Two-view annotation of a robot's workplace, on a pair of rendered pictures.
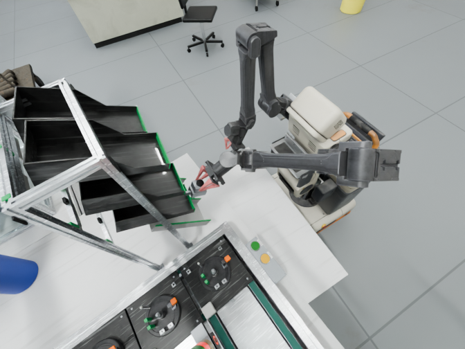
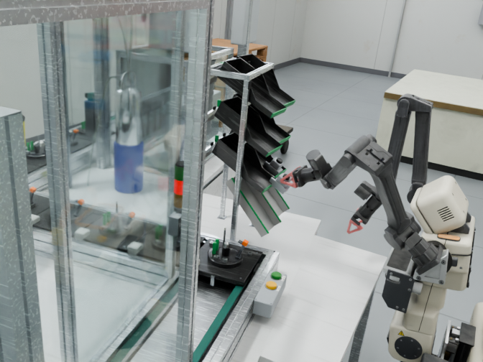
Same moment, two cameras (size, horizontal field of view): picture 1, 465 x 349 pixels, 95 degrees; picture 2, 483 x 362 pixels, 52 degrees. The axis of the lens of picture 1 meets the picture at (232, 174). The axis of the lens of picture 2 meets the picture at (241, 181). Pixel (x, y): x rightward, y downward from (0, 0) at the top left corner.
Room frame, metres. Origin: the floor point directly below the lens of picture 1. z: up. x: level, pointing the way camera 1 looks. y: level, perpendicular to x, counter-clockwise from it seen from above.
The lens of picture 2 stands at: (-0.96, -1.14, 2.02)
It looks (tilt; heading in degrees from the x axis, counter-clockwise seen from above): 23 degrees down; 48
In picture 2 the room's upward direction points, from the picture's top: 5 degrees clockwise
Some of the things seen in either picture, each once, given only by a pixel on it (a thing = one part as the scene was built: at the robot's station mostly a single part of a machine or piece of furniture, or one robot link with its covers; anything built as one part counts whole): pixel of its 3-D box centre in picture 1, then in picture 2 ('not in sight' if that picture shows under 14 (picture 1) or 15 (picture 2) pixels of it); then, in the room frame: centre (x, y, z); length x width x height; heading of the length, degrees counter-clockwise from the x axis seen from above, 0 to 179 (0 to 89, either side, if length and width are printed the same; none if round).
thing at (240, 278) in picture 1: (215, 273); (225, 261); (0.13, 0.12, 0.96); 0.24 x 0.24 x 0.02; 31
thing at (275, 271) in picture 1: (264, 260); (270, 293); (0.17, -0.10, 0.93); 0.21 x 0.07 x 0.06; 31
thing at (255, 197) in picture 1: (236, 230); (280, 281); (0.35, 0.01, 0.84); 0.90 x 0.70 x 0.03; 24
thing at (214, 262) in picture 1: (214, 273); (225, 256); (0.13, 0.12, 0.98); 0.14 x 0.14 x 0.02
